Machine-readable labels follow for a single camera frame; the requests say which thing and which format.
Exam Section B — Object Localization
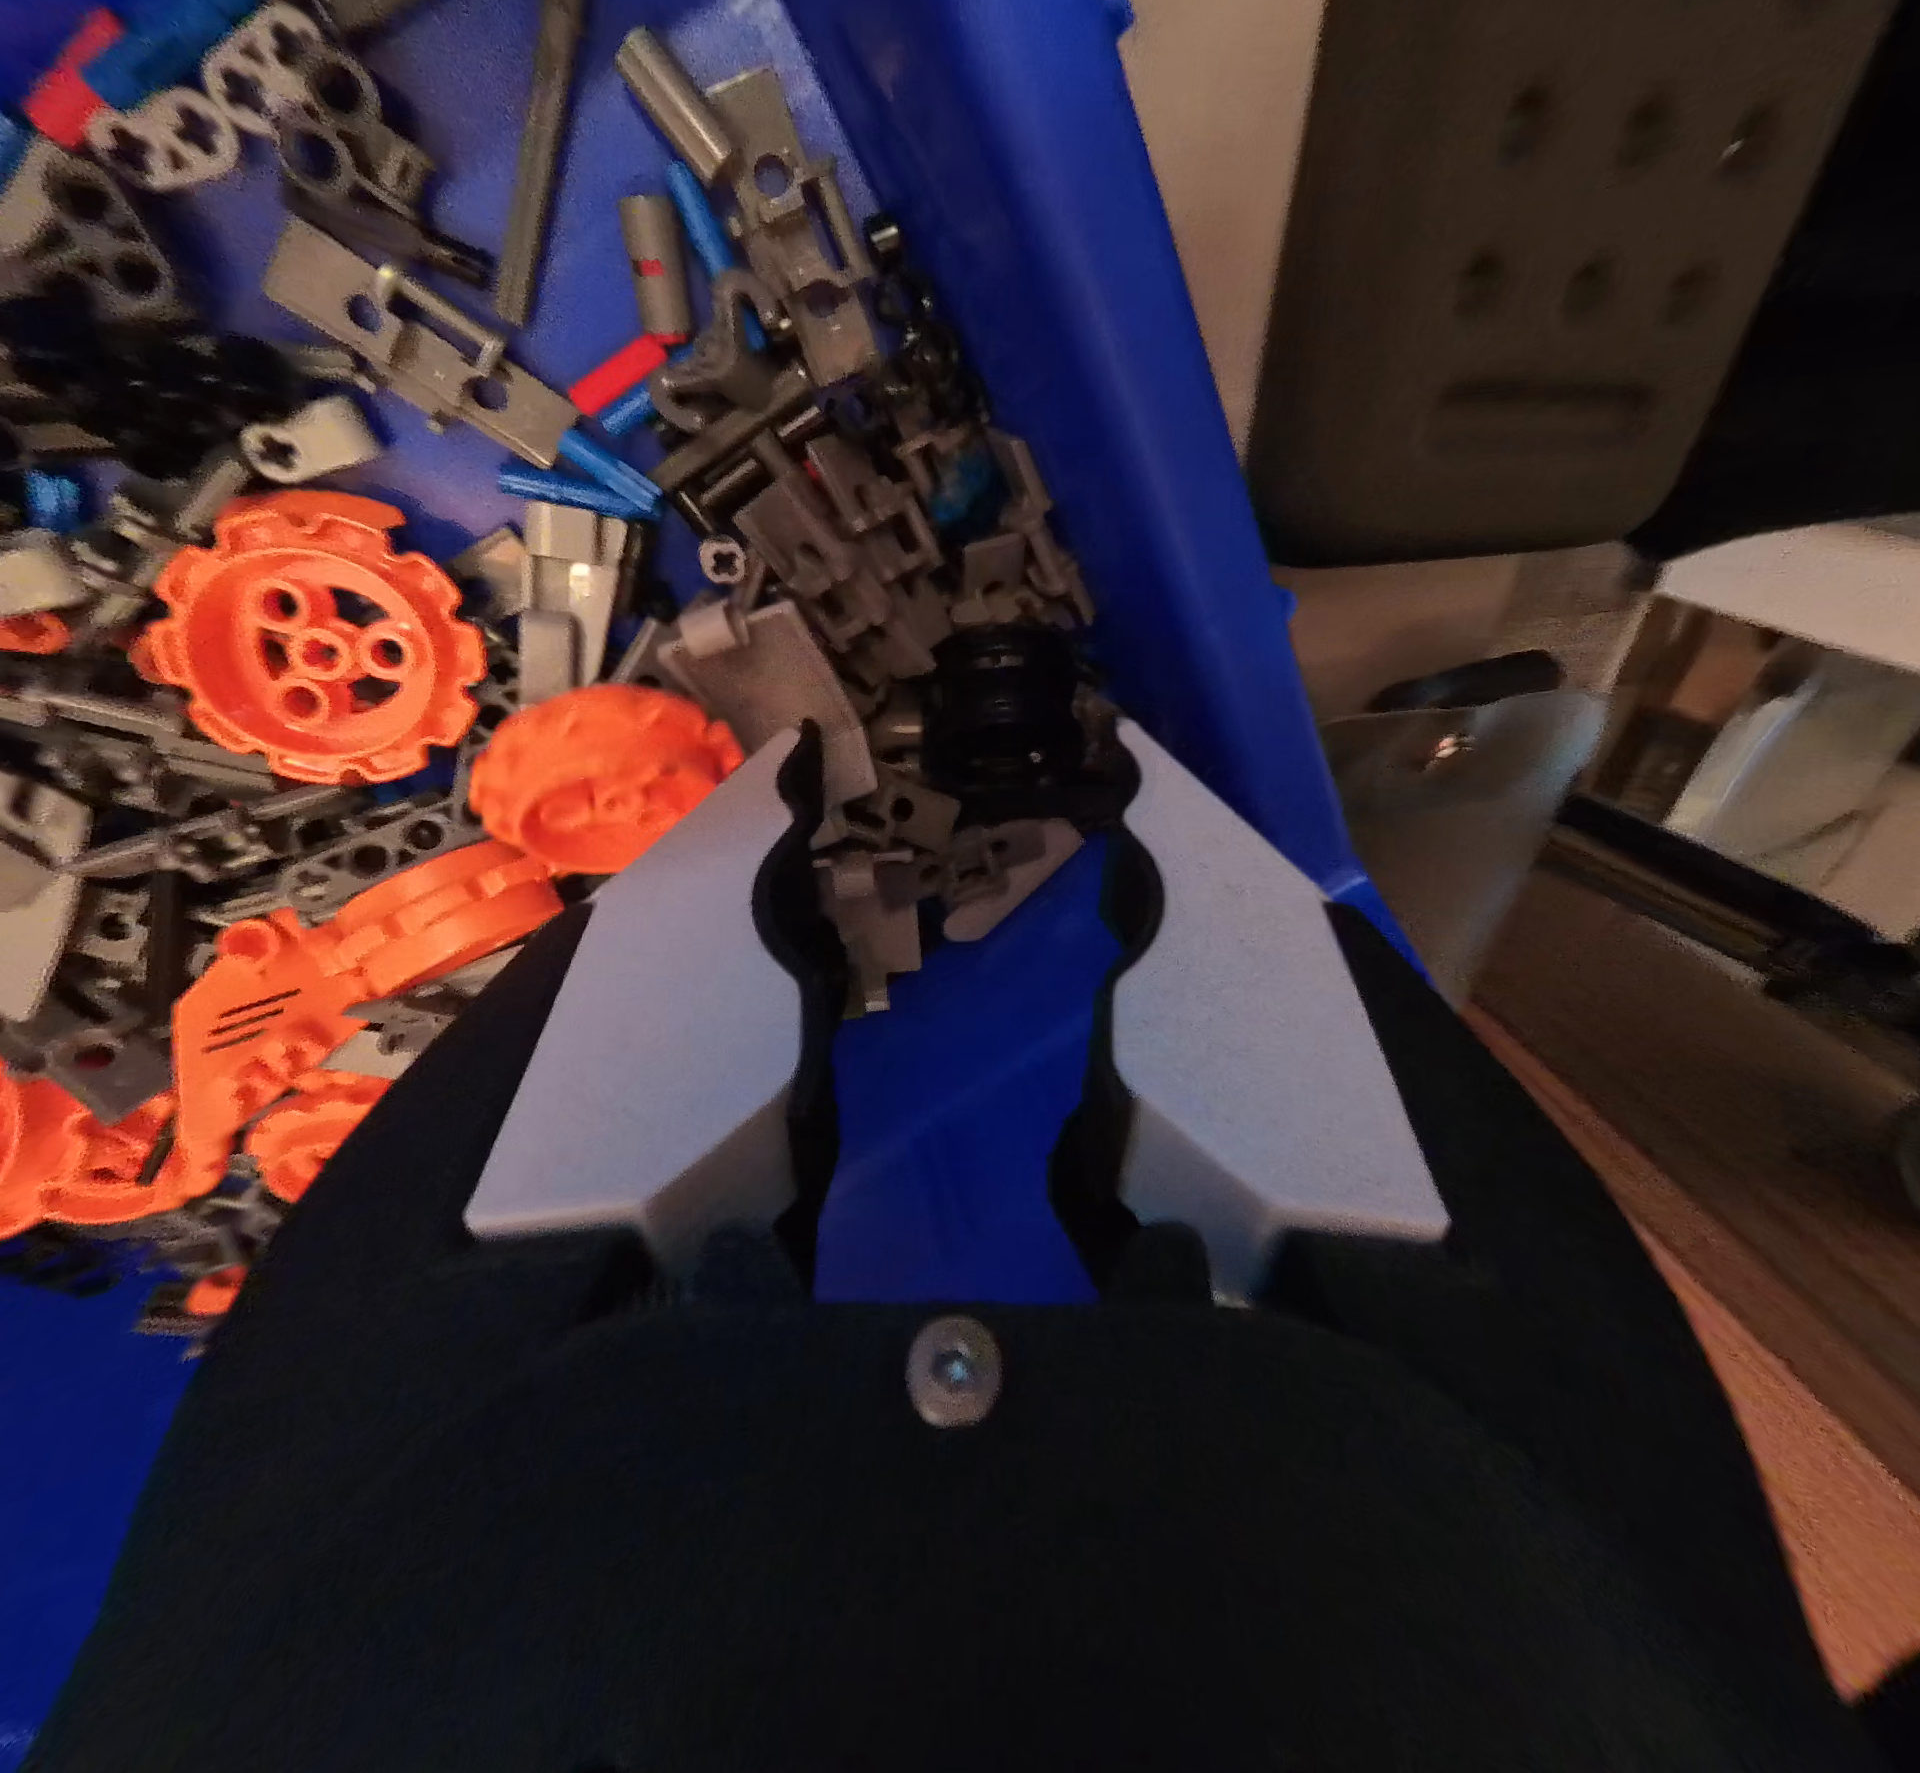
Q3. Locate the wooden cabinet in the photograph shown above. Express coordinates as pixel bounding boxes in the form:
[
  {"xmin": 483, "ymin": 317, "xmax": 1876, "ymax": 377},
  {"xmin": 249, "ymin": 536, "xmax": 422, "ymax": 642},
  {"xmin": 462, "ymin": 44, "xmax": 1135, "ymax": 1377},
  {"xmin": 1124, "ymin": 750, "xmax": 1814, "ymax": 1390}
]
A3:
[{"xmin": 1461, "ymin": 876, "xmax": 1920, "ymax": 1703}]

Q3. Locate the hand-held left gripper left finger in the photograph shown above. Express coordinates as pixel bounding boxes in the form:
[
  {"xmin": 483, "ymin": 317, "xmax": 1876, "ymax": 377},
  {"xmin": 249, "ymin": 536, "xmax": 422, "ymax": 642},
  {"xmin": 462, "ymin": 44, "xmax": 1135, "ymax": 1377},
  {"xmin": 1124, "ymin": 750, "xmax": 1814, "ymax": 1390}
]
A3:
[{"xmin": 462, "ymin": 719, "xmax": 841, "ymax": 1294}]

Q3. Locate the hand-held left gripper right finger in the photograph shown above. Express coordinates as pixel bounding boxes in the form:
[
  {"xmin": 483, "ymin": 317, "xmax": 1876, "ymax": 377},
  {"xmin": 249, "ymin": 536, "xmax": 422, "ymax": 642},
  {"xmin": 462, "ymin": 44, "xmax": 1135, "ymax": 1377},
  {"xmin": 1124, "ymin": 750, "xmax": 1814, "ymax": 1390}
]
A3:
[{"xmin": 1050, "ymin": 719, "xmax": 1454, "ymax": 1306}]

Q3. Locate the grey bracket brick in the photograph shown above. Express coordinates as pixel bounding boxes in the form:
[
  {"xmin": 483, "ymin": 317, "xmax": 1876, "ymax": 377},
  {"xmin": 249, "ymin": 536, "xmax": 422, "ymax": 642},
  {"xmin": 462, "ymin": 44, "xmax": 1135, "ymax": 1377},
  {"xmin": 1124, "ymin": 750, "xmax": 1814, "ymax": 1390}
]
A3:
[{"xmin": 812, "ymin": 768, "xmax": 1080, "ymax": 1021}]

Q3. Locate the pile of toy building pieces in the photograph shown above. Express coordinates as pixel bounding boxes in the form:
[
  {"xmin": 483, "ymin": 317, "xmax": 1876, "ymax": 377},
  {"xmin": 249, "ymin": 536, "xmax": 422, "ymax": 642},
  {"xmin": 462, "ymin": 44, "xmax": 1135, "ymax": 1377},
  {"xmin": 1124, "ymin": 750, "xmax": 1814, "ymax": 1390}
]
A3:
[{"xmin": 0, "ymin": 0, "xmax": 1116, "ymax": 1342}]

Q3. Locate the black metal rod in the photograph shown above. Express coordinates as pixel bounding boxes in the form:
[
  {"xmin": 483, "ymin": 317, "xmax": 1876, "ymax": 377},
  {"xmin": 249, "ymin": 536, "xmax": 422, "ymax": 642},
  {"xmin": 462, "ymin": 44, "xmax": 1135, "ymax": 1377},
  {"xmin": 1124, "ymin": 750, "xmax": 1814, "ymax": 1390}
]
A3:
[{"xmin": 1553, "ymin": 814, "xmax": 1920, "ymax": 1040}]

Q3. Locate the metal bracket plate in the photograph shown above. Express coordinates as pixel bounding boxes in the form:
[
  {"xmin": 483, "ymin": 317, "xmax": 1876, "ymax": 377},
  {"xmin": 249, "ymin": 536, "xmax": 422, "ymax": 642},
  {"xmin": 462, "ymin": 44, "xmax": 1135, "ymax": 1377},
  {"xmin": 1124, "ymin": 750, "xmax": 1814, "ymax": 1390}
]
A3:
[{"xmin": 1320, "ymin": 686, "xmax": 1607, "ymax": 1012}]

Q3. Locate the orange sprocket wheel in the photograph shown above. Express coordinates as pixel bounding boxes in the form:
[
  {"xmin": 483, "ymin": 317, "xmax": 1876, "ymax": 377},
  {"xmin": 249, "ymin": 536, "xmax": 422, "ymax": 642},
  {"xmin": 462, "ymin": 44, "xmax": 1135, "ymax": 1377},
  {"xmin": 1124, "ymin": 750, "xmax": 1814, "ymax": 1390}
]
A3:
[
  {"xmin": 137, "ymin": 490, "xmax": 490, "ymax": 788},
  {"xmin": 466, "ymin": 686, "xmax": 746, "ymax": 878}
]

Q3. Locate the blue tagged storage bin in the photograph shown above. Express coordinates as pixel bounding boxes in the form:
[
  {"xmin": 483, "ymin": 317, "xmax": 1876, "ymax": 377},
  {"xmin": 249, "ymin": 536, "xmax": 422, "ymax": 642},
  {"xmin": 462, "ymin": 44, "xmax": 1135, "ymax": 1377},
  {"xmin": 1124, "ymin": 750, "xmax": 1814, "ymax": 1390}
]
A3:
[{"xmin": 0, "ymin": 0, "xmax": 1426, "ymax": 1744}]

